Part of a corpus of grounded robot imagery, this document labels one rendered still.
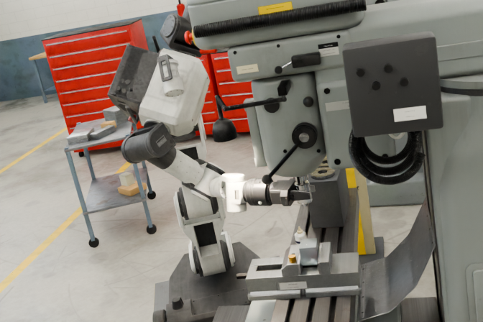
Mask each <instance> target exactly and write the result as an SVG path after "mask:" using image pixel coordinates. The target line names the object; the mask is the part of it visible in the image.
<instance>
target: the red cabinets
mask: <svg viewBox="0 0 483 322"><path fill-rule="evenodd" d="M41 41H42V43H43V45H44V49H45V53H46V56H47V60H48V63H49V66H50V70H51V73H52V78H53V80H54V84H55V88H56V91H57V95H58V98H59V101H60V105H61V109H62V111H63V116H64V119H65V123H66V126H67V129H68V133H69V135H70V134H71V133H73V131H74V129H75V127H76V125H77V123H78V122H80V123H83V122H87V121H93V120H97V119H103V118H104V113H103V110H104V109H107V108H110V107H112V106H115V105H114V104H113V103H112V101H111V99H110V98H109V97H108V95H107V94H108V92H109V89H110V87H111V84H112V81H113V79H114V76H115V74H116V71H117V69H118V67H119V63H120V62H121V59H122V56H123V54H124V51H125V49H126V47H127V44H128V45H133V46H135V47H140V48H143V49H146V50H149V49H148V46H147V40H146V37H145V33H144V27H143V24H142V19H134V20H129V21H125V22H118V23H113V24H107V25H102V26H98V27H91V28H86V29H79V30H75V31H70V32H64V33H59V34H56V35H53V36H51V37H48V38H45V39H43V40H41ZM196 58H198V59H200V60H201V62H202V64H203V67H204V68H205V70H206V72H207V74H208V77H209V80H210V83H209V87H208V90H207V93H206V97H205V101H204V105H203V109H202V112H201V115H202V119H203V125H204V129H205V133H206V134H213V133H212V130H213V124H214V123H215V122H216V120H218V119H219V113H218V109H217V105H216V98H215V95H219V96H220V97H221V99H222V101H223V102H224V103H225V104H226V106H233V105H238V104H243V102H244V100H245V99H246V98H254V97H253V93H252V80H246V81H241V82H236V81H235V80H234V79H233V78H232V74H231V68H230V63H229V56H228V49H226V50H218V52H216V53H209V54H202V56H201V57H196ZM222 111H223V109H222ZM223 115H224V118H227V119H230V120H232V122H233V123H234V126H235V127H236V132H250V130H249V123H248V119H247V112H246V111H245V110H244V109H236V110H231V111H223ZM123 141H124V139H123V140H119V141H116V142H109V143H106V144H100V145H96V146H93V147H88V151H89V150H98V149H103V148H109V147H118V146H121V145H122V142H123Z"/></svg>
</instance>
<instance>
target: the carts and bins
mask: <svg viewBox="0 0 483 322"><path fill-rule="evenodd" d="M103 115H104V118H103V119H97V120H93V121H87V122H83V123H80V122H78V123H77V125H76V127H75V129H74V131H73V133H71V134H70V135H69V136H68V137H67V141H68V143H67V145H66V147H65V148H64V152H65V153H66V157H67V159H68V164H69V166H70V171H71V174H72V176H73V181H74V183H75V188H76V191H77V194H78V198H79V201H80V205H81V208H82V211H83V215H84V218H85V221H86V226H87V228H88V233H89V236H90V240H89V243H88V244H89V246H90V247H93V248H96V247H97V246H98V245H99V240H98V239H97V238H96V237H95V236H94V233H93V229H92V225H91V221H90V219H89V214H90V213H95V212H99V211H105V210H108V209H112V208H118V207H121V206H127V205H130V204H133V203H139V202H142V203H143V206H144V211H145V214H146V217H147V223H148V226H147V233H148V234H154V233H155V232H156V230H157V227H156V226H155V225H154V224H152V220H151V217H150V212H149V209H148V205H147V197H148V198H149V199H154V198H155V197H156V192H154V191H153V190H152V186H151V183H150V178H149V175H148V172H147V166H146V163H145V161H142V168H138V166H137V164H133V167H134V169H133V170H129V171H125V172H119V173H116V174H112V175H106V176H103V177H99V178H96V176H95V173H94V170H93V166H92V162H91V158H90V155H89V152H88V147H93V146H96V145H100V144H106V143H109V142H116V141H119V140H123V139H126V138H127V137H128V136H129V135H130V134H131V133H132V127H133V130H134V132H135V131H136V130H137V126H136V124H135V123H131V122H130V121H128V118H129V117H128V116H127V115H126V114H125V113H124V112H122V111H121V110H120V109H119V108H117V107H116V106H112V107H110V108H107V109H104V110H103ZM79 149H84V152H85V155H86V159H87V163H88V167H89V170H90V173H91V177H92V181H91V186H90V188H89V192H88V195H87V199H86V203H85V201H84V198H83V194H82V191H81V187H80V183H79V181H78V176H77V173H76V171H75V166H74V164H73V159H72V156H71V153H70V151H73V150H79ZM147 187H148V190H149V192H148V193H147Z"/></svg>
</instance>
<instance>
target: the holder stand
mask: <svg viewBox="0 0 483 322"><path fill-rule="evenodd" d="M308 177H309V178H308V180H309V182H310V185H315V187H316V191H315V192H311V195H312V199H313V200H312V202H311V203H309V205H308V207H309V211H310V219H311V224H312V227H313V228H326V227H343V226H344V224H345V220H346V215H347V212H348V208H349V203H350V198H349V189H348V183H347V178H346V169H340V170H333V169H331V168H330V167H329V166H328V161H327V158H324V159H323V162H322V163H321V164H320V165H319V166H318V168H317V169H316V170H315V171H313V172H312V173H311V174H309V175H308Z"/></svg>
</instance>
